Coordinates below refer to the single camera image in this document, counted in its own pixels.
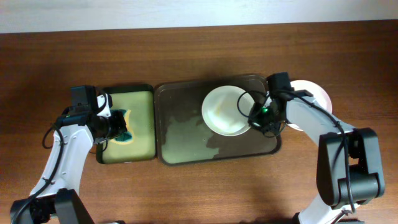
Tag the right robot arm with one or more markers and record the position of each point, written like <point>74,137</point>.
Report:
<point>349,166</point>

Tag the brown plastic serving tray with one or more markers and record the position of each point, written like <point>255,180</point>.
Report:
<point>184,138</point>

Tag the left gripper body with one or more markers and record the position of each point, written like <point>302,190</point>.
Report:
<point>117,125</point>

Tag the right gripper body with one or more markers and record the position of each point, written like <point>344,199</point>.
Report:
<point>264,117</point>

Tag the large yellow foam pad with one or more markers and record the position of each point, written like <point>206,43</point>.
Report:
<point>141,124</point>

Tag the white plate top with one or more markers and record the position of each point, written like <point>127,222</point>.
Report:
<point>317,93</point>

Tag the small dark green tray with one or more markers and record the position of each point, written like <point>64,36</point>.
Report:
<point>124,160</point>

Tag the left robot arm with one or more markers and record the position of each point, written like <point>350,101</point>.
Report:
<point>56,193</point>

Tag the white plate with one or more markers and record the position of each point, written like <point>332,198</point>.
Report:
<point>317,93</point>
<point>224,111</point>

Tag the green and yellow sponge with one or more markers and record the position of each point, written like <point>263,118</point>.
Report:
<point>127,137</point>

